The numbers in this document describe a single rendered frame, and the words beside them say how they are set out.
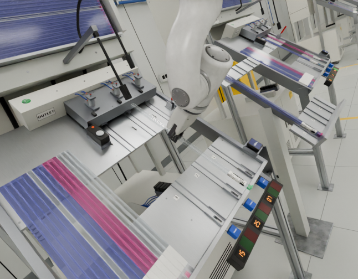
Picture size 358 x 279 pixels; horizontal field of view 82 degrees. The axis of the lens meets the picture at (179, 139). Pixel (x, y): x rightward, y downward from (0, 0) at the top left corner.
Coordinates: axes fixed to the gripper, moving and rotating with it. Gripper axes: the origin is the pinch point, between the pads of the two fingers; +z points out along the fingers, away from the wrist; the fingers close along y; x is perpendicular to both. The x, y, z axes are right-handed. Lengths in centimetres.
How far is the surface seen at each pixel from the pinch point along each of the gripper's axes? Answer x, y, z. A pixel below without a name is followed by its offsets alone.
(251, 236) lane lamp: 37.2, 8.4, 1.1
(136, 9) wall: -193, -178, 79
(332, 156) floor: 86, -133, 48
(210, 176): 17.8, 0.8, 3.7
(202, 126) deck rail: 2.3, -18.6, 7.2
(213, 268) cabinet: 50, 3, 55
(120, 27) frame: -52, -20, -5
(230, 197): 26.7, 2.5, 2.1
